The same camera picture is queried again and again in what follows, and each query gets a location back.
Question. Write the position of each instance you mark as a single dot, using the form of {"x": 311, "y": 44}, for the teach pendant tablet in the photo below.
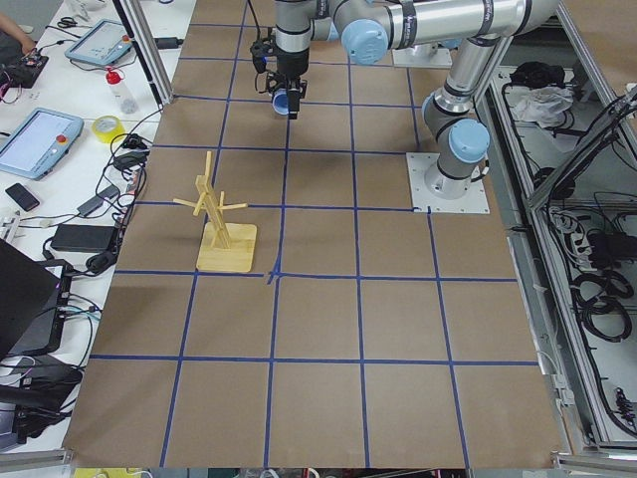
{"x": 102, "y": 45}
{"x": 39, "y": 143}

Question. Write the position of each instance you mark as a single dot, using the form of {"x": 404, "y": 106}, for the near teach pendant tablet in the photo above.
{"x": 39, "y": 143}

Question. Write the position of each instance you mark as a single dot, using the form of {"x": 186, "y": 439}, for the red capped squeeze bottle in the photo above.
{"x": 124, "y": 98}

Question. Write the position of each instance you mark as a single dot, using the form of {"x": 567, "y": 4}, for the light blue plastic cup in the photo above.
{"x": 280, "y": 102}

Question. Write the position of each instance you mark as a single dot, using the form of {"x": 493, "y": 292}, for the black laptop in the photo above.
{"x": 33, "y": 294}

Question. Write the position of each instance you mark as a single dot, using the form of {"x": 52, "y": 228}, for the small black adapter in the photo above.
{"x": 91, "y": 205}

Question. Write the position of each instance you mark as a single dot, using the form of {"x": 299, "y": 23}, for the black scissors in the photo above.
{"x": 68, "y": 22}

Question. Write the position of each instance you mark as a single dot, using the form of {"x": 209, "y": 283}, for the yellow tape roll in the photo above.
{"x": 108, "y": 128}

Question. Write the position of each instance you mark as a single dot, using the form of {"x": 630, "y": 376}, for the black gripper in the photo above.
{"x": 292, "y": 64}

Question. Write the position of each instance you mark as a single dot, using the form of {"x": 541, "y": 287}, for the crumpled white cloth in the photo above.
{"x": 546, "y": 106}

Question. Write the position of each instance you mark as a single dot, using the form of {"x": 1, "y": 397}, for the black smartphone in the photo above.
{"x": 22, "y": 197}

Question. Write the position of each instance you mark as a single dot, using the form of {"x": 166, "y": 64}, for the aluminium frame post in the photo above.
{"x": 132, "y": 17}

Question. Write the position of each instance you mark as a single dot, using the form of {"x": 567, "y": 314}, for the far teach pendant tablet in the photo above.
{"x": 102, "y": 45}

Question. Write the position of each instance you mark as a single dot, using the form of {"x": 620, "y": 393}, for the right side black adapter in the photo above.
{"x": 168, "y": 43}

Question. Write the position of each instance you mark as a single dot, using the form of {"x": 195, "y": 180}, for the wooden cup tree stand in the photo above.
{"x": 225, "y": 247}

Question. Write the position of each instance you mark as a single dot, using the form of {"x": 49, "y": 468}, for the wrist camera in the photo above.
{"x": 261, "y": 50}

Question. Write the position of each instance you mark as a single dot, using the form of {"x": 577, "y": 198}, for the black power adapter brick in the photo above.
{"x": 83, "y": 238}

